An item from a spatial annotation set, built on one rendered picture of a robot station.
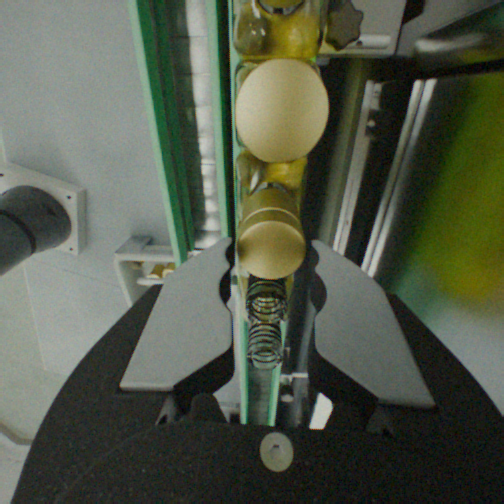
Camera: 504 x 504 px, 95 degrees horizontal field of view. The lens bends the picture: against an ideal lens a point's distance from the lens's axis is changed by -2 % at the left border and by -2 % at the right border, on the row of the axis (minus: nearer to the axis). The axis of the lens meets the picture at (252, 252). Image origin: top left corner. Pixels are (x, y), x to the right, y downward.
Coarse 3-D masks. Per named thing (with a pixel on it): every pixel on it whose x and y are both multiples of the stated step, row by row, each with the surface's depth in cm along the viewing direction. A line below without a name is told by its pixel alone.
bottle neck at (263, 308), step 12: (252, 276) 18; (252, 288) 16; (264, 288) 16; (276, 288) 16; (252, 300) 16; (264, 300) 18; (276, 300) 18; (252, 312) 17; (264, 312) 17; (276, 312) 17
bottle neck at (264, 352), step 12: (252, 324) 21; (264, 324) 21; (276, 324) 21; (252, 336) 20; (264, 336) 20; (276, 336) 20; (252, 348) 19; (264, 348) 19; (276, 348) 19; (252, 360) 20; (264, 360) 20; (276, 360) 19
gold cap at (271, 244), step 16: (256, 192) 14; (272, 192) 14; (256, 208) 12; (272, 208) 12; (288, 208) 12; (256, 224) 11; (272, 224) 11; (288, 224) 11; (240, 240) 11; (256, 240) 11; (272, 240) 11; (288, 240) 11; (304, 240) 11; (240, 256) 12; (256, 256) 12; (272, 256) 12; (288, 256) 12; (304, 256) 12; (256, 272) 12; (272, 272) 12; (288, 272) 12
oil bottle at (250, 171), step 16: (240, 160) 18; (256, 160) 17; (304, 160) 18; (240, 176) 17; (256, 176) 17; (272, 176) 17; (288, 176) 17; (304, 176) 17; (240, 192) 18; (304, 192) 18; (240, 208) 18
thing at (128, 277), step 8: (120, 256) 52; (128, 256) 52; (136, 256) 52; (144, 256) 52; (152, 256) 52; (160, 256) 52; (168, 256) 52; (120, 264) 54; (144, 264) 62; (152, 264) 62; (120, 272) 55; (128, 272) 57; (136, 272) 61; (144, 272) 63; (120, 280) 56; (128, 280) 58; (136, 280) 61; (128, 288) 58; (136, 288) 61; (144, 288) 65; (128, 296) 58; (136, 296) 62; (128, 304) 60
